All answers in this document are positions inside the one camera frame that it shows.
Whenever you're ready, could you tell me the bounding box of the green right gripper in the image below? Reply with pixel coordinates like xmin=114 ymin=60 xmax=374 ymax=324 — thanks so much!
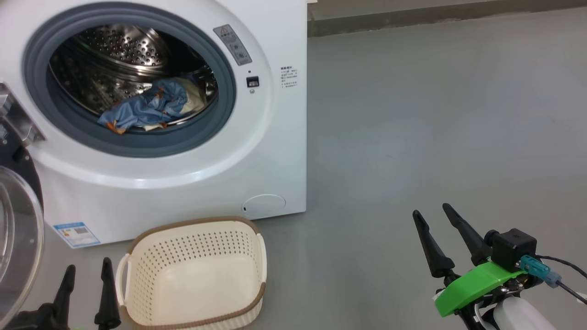
xmin=412 ymin=203 xmax=535 ymax=330

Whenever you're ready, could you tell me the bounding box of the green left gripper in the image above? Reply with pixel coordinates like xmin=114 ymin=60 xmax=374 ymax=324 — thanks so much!
xmin=5 ymin=257 xmax=122 ymax=330

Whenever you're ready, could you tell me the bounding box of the washing machine glass door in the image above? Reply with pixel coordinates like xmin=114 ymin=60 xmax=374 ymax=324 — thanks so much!
xmin=0 ymin=133 xmax=45 ymax=321

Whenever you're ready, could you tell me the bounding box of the blue patterned garment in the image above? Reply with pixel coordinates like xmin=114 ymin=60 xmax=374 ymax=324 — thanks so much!
xmin=97 ymin=79 xmax=188 ymax=134

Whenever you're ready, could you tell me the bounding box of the cream garment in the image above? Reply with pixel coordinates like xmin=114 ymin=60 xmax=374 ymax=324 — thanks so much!
xmin=142 ymin=78 xmax=207 ymax=131

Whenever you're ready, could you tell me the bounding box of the white front-load washing machine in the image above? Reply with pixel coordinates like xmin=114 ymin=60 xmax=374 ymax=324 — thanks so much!
xmin=0 ymin=0 xmax=308 ymax=248

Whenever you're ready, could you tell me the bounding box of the metal door hinge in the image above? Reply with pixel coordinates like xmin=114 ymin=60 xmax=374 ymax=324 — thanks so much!
xmin=0 ymin=82 xmax=46 ymax=147

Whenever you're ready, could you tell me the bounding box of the grey rubber door gasket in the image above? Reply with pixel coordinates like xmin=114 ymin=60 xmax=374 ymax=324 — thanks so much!
xmin=22 ymin=2 xmax=237 ymax=158

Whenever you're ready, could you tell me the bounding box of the perforated steel washer drum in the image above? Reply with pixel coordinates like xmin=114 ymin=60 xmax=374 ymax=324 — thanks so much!
xmin=48 ymin=24 xmax=218 ymax=129

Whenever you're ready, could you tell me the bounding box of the blue energy label sticker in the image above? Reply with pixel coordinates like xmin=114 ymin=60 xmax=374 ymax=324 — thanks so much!
xmin=53 ymin=222 xmax=101 ymax=249

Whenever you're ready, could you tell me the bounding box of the cream perforated laundry basket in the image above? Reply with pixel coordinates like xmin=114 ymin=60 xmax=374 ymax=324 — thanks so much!
xmin=115 ymin=216 xmax=267 ymax=330

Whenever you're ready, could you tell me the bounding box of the round white filter cover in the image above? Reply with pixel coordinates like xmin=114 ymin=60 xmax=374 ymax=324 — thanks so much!
xmin=242 ymin=194 xmax=286 ymax=219

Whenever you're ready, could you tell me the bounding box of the grey warning sticker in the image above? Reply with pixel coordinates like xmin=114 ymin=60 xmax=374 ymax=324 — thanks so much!
xmin=213 ymin=24 xmax=253 ymax=66

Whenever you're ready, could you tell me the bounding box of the teal camera cable connector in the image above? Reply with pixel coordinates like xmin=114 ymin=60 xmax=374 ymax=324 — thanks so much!
xmin=520 ymin=255 xmax=562 ymax=288

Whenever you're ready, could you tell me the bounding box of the thin black camera cable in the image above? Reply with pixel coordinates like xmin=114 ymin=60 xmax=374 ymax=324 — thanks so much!
xmin=534 ymin=254 xmax=587 ymax=305

